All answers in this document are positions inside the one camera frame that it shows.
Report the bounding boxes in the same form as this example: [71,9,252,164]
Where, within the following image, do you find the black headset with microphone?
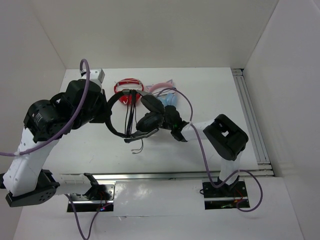
[105,90,165,143]

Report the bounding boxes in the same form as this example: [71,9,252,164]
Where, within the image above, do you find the black headset cable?
[123,90,145,155]

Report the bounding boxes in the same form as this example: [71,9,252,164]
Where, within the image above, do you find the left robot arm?
[0,79,107,208]

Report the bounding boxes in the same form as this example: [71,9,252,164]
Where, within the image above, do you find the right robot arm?
[163,105,249,196]

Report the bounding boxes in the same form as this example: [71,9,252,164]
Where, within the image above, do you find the pink blue cat headphones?
[145,79,178,107]

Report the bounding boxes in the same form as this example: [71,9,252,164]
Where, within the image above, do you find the red headphones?
[113,78,145,105]

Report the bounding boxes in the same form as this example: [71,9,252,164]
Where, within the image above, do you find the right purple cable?
[154,88,264,213]

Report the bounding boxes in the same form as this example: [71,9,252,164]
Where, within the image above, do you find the purple cable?
[0,58,91,240]
[154,88,264,213]

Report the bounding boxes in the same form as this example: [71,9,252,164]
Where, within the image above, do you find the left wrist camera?
[80,68,105,88]

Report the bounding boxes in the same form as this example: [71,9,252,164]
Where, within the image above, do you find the front aluminium rail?
[59,169,273,182]

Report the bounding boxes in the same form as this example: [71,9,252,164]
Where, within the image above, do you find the aluminium rail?
[231,68,275,176]
[59,169,273,182]

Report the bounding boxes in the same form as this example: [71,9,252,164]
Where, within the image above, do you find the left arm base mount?
[69,180,116,213]

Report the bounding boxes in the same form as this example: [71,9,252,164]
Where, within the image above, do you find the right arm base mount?
[199,181,250,210]

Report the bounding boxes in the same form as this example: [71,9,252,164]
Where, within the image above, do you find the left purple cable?
[0,58,91,240]

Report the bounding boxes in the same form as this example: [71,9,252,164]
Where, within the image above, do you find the right side aluminium rail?
[231,68,275,176]

